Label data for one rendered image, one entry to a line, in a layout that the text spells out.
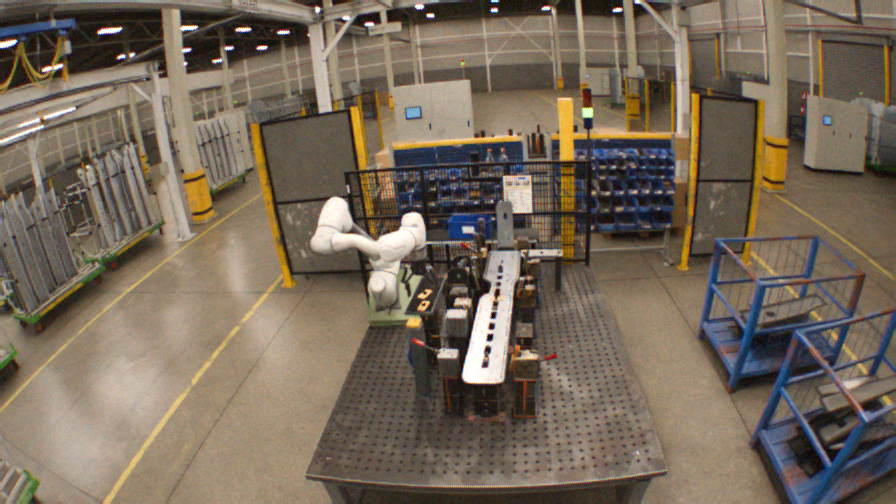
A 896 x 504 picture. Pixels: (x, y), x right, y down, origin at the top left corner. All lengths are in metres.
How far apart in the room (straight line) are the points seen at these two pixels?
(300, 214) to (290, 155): 0.68
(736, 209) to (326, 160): 4.62
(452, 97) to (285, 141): 5.00
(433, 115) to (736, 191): 6.27
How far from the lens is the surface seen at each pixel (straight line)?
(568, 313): 2.91
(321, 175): 4.78
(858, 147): 13.95
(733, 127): 5.08
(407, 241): 1.86
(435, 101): 9.21
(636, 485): 2.12
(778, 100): 9.24
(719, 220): 5.30
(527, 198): 3.30
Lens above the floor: 2.25
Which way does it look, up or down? 24 degrees down
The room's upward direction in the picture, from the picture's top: 6 degrees counter-clockwise
